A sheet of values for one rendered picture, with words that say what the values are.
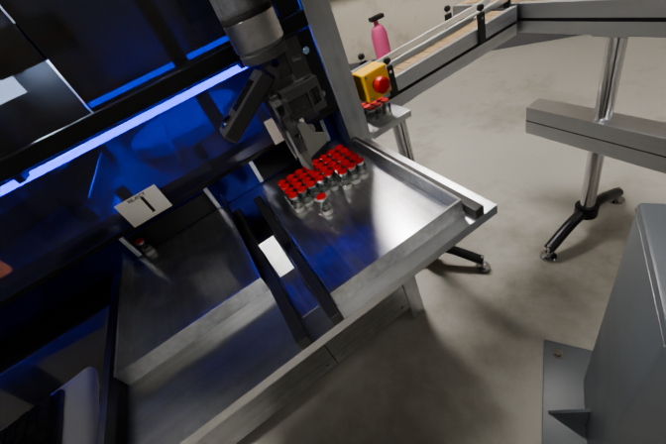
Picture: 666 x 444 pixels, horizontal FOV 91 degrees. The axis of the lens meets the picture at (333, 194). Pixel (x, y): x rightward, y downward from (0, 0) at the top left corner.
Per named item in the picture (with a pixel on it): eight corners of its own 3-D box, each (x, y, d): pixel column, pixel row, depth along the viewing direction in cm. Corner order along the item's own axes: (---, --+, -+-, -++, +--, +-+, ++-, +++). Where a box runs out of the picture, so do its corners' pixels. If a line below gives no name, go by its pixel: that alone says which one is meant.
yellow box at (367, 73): (355, 98, 87) (347, 72, 83) (377, 85, 88) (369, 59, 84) (371, 104, 81) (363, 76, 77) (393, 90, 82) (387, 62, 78)
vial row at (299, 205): (294, 210, 72) (285, 194, 69) (361, 167, 75) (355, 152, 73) (298, 215, 70) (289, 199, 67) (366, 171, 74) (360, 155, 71)
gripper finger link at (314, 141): (340, 161, 57) (319, 113, 53) (311, 177, 56) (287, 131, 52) (333, 156, 60) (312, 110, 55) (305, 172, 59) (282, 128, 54)
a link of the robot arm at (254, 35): (228, 29, 42) (218, 27, 48) (246, 63, 44) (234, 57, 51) (279, 4, 43) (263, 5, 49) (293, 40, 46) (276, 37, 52)
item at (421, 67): (356, 136, 95) (339, 86, 86) (331, 123, 108) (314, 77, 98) (521, 35, 109) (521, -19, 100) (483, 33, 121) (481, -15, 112)
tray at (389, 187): (269, 206, 77) (263, 195, 75) (359, 150, 82) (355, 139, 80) (337, 306, 50) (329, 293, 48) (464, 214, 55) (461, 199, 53)
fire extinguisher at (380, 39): (407, 74, 328) (393, 7, 291) (399, 87, 312) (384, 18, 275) (383, 77, 343) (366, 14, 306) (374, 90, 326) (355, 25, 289)
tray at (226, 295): (132, 262, 79) (122, 253, 77) (228, 203, 84) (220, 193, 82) (129, 386, 52) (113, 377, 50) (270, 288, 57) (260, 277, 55)
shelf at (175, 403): (118, 278, 79) (112, 274, 78) (353, 135, 93) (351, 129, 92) (100, 514, 41) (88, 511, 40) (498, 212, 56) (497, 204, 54)
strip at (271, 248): (273, 265, 62) (258, 244, 58) (285, 255, 62) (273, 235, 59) (302, 317, 51) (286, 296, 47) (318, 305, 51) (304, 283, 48)
